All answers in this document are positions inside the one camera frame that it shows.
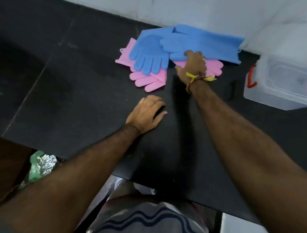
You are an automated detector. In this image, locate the person's right hand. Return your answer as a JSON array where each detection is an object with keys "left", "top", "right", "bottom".
[{"left": 175, "top": 50, "right": 208, "bottom": 86}]

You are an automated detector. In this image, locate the person's left hand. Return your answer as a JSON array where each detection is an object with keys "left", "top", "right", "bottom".
[{"left": 125, "top": 95, "right": 168, "bottom": 135}]

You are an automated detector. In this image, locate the pink rubber glove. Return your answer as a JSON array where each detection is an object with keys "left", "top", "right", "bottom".
[
  {"left": 172, "top": 59, "right": 224, "bottom": 77},
  {"left": 115, "top": 37, "right": 168, "bottom": 93}
]

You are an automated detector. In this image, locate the blue rubber glove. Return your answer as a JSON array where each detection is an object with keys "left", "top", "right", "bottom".
[
  {"left": 159, "top": 24, "right": 245, "bottom": 65},
  {"left": 129, "top": 26, "right": 177, "bottom": 76}
]

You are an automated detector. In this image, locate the transparent plastic box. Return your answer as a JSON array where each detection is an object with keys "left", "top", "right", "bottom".
[{"left": 243, "top": 64, "right": 307, "bottom": 111}]

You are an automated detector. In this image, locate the person's left forearm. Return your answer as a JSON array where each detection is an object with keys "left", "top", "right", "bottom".
[{"left": 0, "top": 124, "right": 142, "bottom": 233}]

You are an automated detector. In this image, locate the person's right forearm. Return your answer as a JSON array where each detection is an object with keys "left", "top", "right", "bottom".
[{"left": 188, "top": 79, "right": 307, "bottom": 233}]

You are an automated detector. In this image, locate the yellow thread wristband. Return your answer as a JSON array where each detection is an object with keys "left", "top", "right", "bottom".
[{"left": 186, "top": 72, "right": 217, "bottom": 93}]

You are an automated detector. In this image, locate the grey striped shirt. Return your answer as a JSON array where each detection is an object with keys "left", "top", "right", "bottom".
[{"left": 86, "top": 194, "right": 216, "bottom": 233}]

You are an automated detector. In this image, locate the crumpled aluminium foil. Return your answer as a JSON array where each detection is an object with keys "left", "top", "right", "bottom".
[{"left": 36, "top": 154, "right": 58, "bottom": 177}]

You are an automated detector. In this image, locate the green plastic bag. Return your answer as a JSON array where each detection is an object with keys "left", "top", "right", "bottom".
[{"left": 19, "top": 150, "right": 46, "bottom": 190}]

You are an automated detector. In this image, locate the brown wooden cabinet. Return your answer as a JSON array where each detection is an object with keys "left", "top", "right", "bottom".
[{"left": 0, "top": 138, "right": 33, "bottom": 202}]

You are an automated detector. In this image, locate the brown bead bracelet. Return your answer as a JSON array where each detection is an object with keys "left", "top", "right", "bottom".
[{"left": 186, "top": 76, "right": 204, "bottom": 94}]

